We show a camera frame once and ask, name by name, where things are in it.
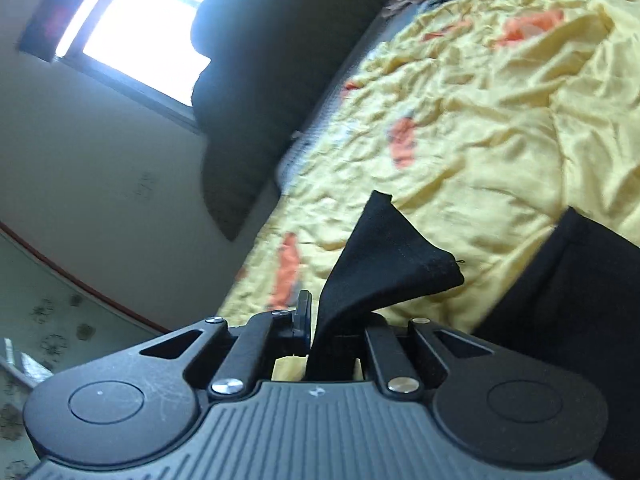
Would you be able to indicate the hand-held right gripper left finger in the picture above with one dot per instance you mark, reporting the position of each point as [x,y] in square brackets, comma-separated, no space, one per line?
[303,325]

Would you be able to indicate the dark curtain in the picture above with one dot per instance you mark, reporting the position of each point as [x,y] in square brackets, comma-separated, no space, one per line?
[55,5]

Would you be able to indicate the black pants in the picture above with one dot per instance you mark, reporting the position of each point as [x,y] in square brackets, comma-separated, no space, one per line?
[380,260]

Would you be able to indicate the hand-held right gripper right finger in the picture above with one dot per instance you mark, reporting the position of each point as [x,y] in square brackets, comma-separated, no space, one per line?
[381,347]

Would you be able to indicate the window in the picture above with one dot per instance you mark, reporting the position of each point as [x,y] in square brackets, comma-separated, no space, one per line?
[150,35]

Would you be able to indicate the yellow printed quilt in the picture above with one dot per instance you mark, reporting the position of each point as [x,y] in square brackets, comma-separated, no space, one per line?
[475,135]

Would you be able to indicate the grey upholstered headboard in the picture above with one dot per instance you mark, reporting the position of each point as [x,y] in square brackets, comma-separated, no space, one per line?
[260,85]

